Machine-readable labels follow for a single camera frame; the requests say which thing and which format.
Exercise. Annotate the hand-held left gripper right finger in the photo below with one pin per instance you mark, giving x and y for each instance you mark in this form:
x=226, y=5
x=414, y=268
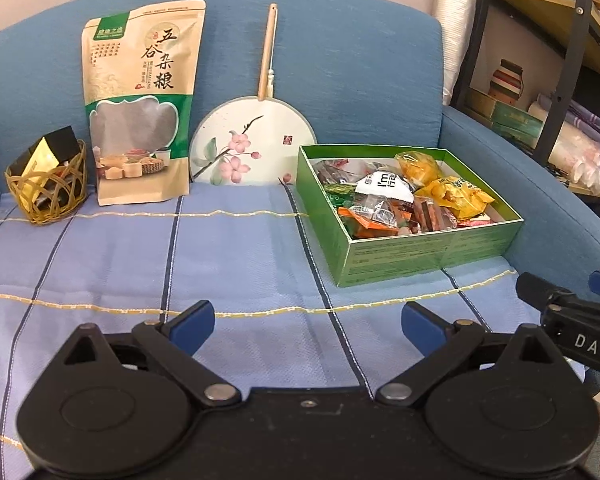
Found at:
x=422, y=327

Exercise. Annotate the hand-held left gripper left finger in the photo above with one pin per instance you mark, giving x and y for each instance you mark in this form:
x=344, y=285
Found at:
x=192, y=327

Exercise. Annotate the green cardboard box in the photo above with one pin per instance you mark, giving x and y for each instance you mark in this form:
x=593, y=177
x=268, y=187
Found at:
x=405, y=255

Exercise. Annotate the pink snack packet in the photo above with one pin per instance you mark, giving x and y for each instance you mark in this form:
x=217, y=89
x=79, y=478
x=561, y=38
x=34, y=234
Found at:
x=475, y=218

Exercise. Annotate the reddish brown snack packet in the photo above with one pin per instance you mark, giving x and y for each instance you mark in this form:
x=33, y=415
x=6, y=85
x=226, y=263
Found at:
x=432, y=215

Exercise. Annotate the orange snack packet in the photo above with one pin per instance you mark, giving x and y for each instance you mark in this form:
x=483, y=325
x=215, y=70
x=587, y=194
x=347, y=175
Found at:
x=365, y=228

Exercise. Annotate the clear snack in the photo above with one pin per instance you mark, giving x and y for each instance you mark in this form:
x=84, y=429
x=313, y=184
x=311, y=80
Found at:
x=382, y=210

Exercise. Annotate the yellow snack packet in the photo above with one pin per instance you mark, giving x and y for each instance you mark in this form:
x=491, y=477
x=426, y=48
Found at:
x=450, y=192

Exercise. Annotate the white black snack packet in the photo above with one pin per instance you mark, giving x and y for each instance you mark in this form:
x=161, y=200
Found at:
x=380, y=185

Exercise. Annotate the green candy packet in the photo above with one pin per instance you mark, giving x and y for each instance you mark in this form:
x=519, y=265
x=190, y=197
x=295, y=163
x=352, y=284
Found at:
x=340, y=192

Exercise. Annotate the blue striped blanket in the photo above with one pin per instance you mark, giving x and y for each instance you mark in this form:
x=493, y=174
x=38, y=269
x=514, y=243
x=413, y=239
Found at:
x=205, y=260

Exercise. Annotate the plastic wrapped bedding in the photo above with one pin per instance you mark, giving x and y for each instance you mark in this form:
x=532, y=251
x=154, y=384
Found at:
x=580, y=155

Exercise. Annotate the green boxes on shelf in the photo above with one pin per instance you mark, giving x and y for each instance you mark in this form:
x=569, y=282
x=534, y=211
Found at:
x=515, y=122

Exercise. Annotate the woven bamboo basket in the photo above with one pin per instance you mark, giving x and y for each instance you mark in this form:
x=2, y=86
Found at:
x=55, y=207

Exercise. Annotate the round flower fan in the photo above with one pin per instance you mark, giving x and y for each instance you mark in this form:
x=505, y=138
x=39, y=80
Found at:
x=260, y=135

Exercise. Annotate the striped vase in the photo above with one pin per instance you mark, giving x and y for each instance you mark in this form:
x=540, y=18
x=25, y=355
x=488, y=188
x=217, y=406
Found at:
x=505, y=85

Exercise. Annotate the black gold small box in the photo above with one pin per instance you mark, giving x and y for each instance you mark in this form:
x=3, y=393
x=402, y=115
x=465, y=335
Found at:
x=55, y=145

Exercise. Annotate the beige green grain pouch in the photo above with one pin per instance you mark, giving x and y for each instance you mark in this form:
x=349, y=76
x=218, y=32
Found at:
x=140, y=100

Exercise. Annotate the black metal shelf rack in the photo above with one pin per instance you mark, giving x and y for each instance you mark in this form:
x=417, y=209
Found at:
x=585, y=25

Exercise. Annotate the white plastic roll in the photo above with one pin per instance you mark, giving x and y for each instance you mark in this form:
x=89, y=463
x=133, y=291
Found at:
x=455, y=35

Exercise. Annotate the blue sofa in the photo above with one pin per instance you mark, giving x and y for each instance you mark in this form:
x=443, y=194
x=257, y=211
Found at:
x=370, y=50

